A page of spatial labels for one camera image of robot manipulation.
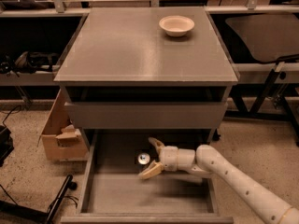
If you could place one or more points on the grey drawer cabinet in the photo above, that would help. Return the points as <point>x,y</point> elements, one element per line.
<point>121,55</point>

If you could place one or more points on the white paper bowl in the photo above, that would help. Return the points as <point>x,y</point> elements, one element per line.
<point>176,26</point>

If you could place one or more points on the black chair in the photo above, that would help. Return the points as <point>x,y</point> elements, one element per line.
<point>264,51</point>

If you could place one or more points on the metal railing frame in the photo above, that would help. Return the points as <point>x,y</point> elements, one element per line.
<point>59,0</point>

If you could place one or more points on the black device on floor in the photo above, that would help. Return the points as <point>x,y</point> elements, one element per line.
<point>6,144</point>

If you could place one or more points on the red bull can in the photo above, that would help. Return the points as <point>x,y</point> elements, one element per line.
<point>143,158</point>

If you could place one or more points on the black headset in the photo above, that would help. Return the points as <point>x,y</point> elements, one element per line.
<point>30,62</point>

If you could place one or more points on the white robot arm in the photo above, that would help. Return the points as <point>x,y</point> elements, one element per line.
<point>205,161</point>

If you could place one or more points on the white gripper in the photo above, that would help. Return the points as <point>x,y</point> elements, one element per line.
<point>168,158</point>

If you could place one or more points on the open middle drawer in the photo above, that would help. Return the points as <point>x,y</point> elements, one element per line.
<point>112,192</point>

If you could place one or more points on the closed top drawer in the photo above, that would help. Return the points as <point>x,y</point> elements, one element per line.
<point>146,116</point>

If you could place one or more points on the cardboard box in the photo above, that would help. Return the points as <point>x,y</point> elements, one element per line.
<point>61,140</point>

